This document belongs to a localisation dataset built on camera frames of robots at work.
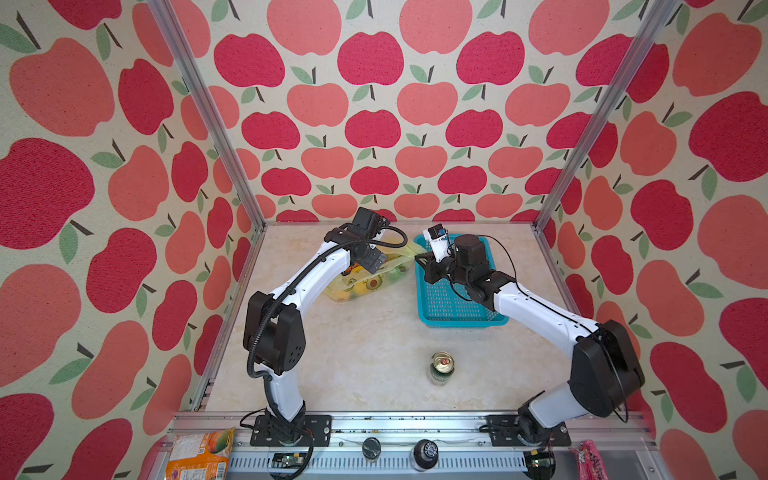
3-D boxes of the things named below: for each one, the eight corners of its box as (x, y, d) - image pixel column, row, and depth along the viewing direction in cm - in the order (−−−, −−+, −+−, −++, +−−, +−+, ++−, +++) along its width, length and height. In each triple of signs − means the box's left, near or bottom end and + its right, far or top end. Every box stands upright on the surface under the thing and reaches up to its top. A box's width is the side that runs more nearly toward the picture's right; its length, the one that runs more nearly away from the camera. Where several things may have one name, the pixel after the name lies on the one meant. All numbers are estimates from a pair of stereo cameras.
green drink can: (428, 388, 83) (434, 375, 74) (426, 365, 87) (431, 351, 78) (449, 388, 83) (456, 375, 74) (446, 365, 87) (453, 351, 78)
